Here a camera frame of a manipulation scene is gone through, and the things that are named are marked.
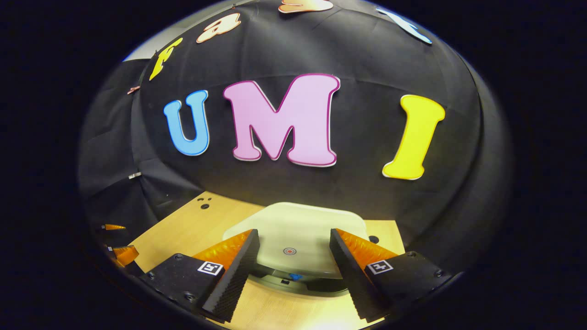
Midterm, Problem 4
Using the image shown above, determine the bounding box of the pale green desktop garbage bin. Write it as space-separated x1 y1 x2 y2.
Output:
222 202 370 296

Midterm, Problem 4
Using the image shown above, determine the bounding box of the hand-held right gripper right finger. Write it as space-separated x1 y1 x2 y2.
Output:
329 228 452 321

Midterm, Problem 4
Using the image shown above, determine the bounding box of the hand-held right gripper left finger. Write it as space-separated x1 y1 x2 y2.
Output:
140 228 260 323

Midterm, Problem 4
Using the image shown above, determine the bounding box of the black backdrop cloth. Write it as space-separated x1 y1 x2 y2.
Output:
77 0 512 275

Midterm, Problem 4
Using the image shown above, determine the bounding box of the wooden desktop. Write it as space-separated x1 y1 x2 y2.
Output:
128 190 406 330

